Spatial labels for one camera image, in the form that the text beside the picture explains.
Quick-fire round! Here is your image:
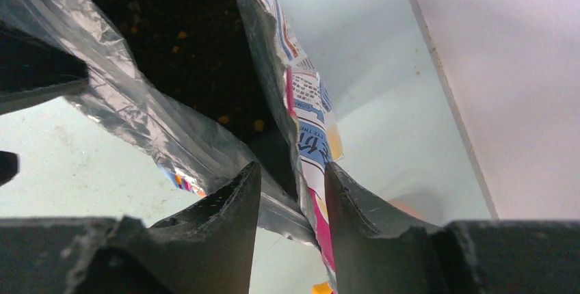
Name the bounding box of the yellow plastic scoop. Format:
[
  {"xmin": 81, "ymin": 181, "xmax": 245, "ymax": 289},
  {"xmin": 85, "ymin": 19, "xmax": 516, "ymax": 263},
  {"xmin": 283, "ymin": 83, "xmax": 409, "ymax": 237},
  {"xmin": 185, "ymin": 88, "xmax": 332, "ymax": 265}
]
[{"xmin": 311, "ymin": 282, "xmax": 334, "ymax": 294}]

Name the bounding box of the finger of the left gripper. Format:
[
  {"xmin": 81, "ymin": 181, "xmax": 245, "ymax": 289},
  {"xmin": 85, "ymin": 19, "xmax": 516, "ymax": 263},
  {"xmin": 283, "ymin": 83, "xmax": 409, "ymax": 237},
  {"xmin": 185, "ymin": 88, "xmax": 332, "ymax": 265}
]
[
  {"xmin": 0, "ymin": 150, "xmax": 19, "ymax": 186},
  {"xmin": 1, "ymin": 25, "xmax": 90, "ymax": 115}
]

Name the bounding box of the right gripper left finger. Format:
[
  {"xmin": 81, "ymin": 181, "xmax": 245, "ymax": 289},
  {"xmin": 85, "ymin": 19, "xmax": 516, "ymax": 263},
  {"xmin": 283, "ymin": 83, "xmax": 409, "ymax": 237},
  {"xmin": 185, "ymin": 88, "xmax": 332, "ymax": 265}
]
[{"xmin": 1, "ymin": 162, "xmax": 261, "ymax": 293}]

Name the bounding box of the brown pet food kibble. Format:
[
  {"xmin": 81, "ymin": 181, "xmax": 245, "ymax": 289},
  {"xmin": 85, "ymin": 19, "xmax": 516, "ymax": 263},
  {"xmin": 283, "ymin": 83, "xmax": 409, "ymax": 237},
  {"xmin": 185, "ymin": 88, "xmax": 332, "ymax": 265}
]
[{"xmin": 93, "ymin": 0, "xmax": 277, "ymax": 143}]

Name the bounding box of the colourful pet food bag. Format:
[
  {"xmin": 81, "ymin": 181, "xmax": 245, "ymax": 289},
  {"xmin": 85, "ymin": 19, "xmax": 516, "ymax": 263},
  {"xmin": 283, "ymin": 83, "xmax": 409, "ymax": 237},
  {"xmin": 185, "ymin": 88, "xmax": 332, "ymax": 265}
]
[{"xmin": 1, "ymin": 0, "xmax": 342, "ymax": 291}]

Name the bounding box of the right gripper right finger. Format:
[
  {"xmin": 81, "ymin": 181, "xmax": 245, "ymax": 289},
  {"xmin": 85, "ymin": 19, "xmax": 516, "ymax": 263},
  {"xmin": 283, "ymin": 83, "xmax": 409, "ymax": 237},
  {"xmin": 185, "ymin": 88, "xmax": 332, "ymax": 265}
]
[{"xmin": 324, "ymin": 163, "xmax": 579, "ymax": 293}]

